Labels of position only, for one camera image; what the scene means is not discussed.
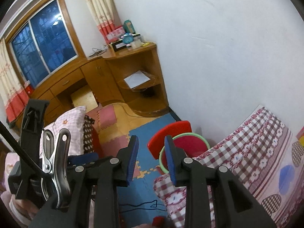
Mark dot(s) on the metal spring clip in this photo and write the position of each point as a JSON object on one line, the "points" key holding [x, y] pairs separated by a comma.
{"points": [[55, 161]]}

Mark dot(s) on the heart patchwork tablecloth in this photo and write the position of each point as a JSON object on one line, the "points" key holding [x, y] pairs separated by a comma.
{"points": [[249, 171]]}

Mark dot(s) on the red floral wall cloth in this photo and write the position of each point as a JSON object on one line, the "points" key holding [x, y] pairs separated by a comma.
{"points": [[301, 137]]}

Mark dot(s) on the person's left forearm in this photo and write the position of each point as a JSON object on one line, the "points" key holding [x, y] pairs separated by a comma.
{"points": [[19, 206]]}

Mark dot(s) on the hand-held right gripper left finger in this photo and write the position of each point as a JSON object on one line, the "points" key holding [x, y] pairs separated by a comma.
{"points": [[133, 156]]}

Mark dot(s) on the brown polka-dot cloth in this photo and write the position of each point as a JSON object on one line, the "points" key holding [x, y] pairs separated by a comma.
{"points": [[89, 133]]}

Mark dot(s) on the red basin with green rim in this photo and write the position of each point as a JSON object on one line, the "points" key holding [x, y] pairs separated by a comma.
{"points": [[190, 144]]}

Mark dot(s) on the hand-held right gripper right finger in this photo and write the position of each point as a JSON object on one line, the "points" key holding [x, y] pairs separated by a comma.
{"points": [[171, 161]]}

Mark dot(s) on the blue alarm clock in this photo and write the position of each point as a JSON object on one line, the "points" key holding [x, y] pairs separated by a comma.
{"points": [[127, 39]]}

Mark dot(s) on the white container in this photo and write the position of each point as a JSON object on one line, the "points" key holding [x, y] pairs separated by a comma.
{"points": [[137, 44]]}

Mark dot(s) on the cream floral curtain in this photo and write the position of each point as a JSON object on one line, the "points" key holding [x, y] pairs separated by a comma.
{"points": [[99, 4], [11, 87]]}

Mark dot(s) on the teal box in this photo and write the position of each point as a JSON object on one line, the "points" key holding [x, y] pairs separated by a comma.
{"points": [[129, 26]]}

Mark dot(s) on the wooden framed window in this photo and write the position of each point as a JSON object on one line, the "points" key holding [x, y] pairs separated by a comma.
{"points": [[42, 40]]}

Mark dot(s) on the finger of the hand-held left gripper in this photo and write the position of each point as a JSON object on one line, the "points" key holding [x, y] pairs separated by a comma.
{"points": [[83, 159]]}

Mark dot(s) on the white paper sheet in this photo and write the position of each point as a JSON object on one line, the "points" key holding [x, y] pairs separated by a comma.
{"points": [[137, 78]]}

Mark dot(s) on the small red floor object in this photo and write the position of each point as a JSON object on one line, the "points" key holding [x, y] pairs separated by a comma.
{"points": [[159, 221]]}

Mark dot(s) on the wooden stool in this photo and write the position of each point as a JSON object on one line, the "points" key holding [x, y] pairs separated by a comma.
{"points": [[84, 98]]}

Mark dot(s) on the wooden desk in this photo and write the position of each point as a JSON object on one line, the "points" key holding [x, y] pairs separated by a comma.
{"points": [[99, 76]]}

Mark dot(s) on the pink tissue box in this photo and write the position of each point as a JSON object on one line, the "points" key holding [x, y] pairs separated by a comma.
{"points": [[115, 33]]}

